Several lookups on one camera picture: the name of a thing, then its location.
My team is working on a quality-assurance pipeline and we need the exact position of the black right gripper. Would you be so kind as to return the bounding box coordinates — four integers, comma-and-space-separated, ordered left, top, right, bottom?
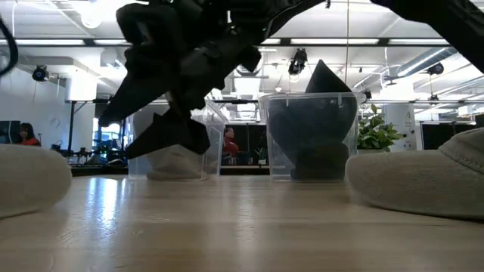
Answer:
98, 0, 265, 160

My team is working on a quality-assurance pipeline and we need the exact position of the beige cap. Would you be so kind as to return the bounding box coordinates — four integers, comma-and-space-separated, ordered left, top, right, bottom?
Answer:
344, 127, 484, 222
0, 143, 73, 220
145, 143, 207, 181

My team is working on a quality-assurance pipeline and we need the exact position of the black cap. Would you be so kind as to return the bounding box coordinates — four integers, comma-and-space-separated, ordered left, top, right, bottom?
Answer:
267, 59, 358, 163

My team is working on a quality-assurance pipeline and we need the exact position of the gray cap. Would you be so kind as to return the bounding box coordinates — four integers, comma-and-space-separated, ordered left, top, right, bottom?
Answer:
290, 142, 351, 183

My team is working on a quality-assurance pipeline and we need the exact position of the clear plastic bin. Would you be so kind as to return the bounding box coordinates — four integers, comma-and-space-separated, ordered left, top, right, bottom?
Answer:
259, 92, 360, 184
127, 98, 230, 181

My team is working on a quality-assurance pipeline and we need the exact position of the person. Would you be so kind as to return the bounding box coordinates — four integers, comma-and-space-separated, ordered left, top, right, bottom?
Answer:
222, 127, 240, 159
14, 122, 42, 147

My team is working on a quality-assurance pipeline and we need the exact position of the dark computer monitor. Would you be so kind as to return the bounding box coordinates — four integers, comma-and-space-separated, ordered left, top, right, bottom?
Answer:
0, 119, 22, 145

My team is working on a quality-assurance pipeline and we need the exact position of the green potted plant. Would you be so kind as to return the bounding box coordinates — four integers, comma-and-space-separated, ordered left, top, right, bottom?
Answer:
357, 104, 405, 155

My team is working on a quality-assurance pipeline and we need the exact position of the black overhead light bar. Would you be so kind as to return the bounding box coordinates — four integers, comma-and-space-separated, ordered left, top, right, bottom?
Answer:
0, 36, 451, 48

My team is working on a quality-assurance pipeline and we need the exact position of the white round machine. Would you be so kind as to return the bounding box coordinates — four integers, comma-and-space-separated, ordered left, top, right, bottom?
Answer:
381, 102, 424, 152

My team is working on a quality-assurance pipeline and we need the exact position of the dark wide screen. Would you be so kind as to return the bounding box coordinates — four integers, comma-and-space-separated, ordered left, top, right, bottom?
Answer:
420, 121, 484, 151

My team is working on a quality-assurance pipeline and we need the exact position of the black metal rig frame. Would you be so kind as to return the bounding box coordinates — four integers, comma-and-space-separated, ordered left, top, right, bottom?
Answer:
70, 165, 271, 177

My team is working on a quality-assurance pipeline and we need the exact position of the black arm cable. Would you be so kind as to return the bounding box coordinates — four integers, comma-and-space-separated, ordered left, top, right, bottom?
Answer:
0, 17, 20, 78

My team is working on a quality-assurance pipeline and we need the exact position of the silver ventilation duct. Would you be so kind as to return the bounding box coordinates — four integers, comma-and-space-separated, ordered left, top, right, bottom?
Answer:
395, 47, 461, 79

